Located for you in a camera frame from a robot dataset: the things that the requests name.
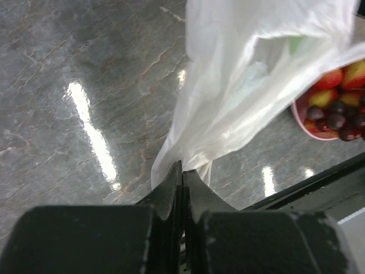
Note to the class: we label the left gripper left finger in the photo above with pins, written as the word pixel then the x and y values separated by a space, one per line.
pixel 139 238

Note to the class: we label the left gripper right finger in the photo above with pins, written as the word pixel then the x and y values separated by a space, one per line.
pixel 221 239

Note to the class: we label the fake dark red fruit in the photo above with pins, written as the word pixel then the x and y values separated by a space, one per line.
pixel 340 117

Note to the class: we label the white plastic bag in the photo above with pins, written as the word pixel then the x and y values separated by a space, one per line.
pixel 248 60

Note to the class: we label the pink plate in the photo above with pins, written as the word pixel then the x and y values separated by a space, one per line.
pixel 298 109

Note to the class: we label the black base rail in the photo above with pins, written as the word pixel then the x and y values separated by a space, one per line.
pixel 338 191

